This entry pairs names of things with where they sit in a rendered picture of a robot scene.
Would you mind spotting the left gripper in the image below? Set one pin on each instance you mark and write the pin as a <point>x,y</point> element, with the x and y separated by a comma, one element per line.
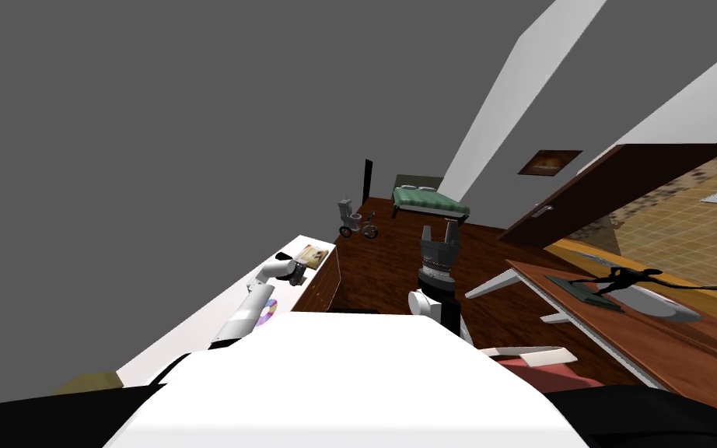
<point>299,274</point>

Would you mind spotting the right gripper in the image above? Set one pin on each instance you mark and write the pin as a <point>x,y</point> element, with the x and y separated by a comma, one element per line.
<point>439,254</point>

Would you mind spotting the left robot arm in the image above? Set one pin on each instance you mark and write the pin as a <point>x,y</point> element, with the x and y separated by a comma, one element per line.
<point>248,312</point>

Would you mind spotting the yellow book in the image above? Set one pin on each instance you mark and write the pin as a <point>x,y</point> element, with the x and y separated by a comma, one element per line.
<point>312,256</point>

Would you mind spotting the green bed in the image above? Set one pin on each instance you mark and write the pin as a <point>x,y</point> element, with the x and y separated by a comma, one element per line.
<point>430,200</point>

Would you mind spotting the shiny compact disc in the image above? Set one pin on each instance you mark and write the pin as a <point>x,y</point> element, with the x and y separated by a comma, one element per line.
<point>269,312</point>

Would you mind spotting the small tricycle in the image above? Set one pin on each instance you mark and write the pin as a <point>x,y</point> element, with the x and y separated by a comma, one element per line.
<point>365,229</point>

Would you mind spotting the grey toilet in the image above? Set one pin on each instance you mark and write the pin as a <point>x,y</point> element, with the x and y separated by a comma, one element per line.
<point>348,211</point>

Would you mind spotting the black tall panel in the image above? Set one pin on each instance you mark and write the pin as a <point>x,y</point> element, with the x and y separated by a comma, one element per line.
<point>368,180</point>

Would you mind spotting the white dresser with brown side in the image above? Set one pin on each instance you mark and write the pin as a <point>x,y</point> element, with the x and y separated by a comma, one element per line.
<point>209,323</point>

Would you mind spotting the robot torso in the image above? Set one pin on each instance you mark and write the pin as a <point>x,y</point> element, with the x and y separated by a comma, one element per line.
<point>346,386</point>

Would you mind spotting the red and white chair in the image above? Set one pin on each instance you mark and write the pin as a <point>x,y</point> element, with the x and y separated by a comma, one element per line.
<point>542,370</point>

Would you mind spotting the dark brown door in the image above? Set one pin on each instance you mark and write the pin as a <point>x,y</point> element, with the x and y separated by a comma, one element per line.
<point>607,190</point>

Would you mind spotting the black figure statue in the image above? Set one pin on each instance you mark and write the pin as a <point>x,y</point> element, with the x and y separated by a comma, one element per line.
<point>626,278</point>

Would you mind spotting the white oval dish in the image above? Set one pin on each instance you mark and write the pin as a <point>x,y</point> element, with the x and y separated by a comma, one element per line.
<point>660,305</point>

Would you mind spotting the olive flat block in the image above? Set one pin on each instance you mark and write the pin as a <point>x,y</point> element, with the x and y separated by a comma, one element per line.
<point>88,382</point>

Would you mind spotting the brown wooden table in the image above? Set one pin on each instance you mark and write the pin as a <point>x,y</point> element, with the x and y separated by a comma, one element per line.
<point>657,348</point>

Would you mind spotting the brown framed wall picture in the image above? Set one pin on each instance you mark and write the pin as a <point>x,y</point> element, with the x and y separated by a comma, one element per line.
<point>548,163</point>

